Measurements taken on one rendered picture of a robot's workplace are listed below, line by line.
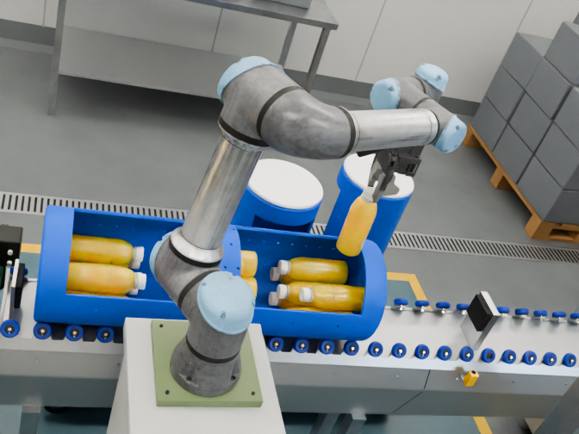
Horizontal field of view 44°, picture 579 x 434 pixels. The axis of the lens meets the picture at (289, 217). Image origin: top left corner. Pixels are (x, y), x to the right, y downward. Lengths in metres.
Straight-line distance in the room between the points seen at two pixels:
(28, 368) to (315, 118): 1.05
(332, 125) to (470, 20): 4.58
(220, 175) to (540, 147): 3.83
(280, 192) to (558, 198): 2.75
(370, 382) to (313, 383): 0.17
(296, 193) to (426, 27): 3.41
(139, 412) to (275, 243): 0.73
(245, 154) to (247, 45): 4.01
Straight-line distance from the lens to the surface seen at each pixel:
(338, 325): 1.91
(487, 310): 2.23
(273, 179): 2.44
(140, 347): 1.61
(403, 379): 2.18
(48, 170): 4.03
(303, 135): 1.22
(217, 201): 1.38
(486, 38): 5.91
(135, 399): 1.52
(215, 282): 1.42
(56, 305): 1.75
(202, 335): 1.43
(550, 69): 5.09
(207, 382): 1.50
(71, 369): 1.93
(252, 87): 1.27
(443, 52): 5.81
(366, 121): 1.32
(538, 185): 4.98
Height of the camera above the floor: 2.34
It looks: 35 degrees down
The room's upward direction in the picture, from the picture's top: 20 degrees clockwise
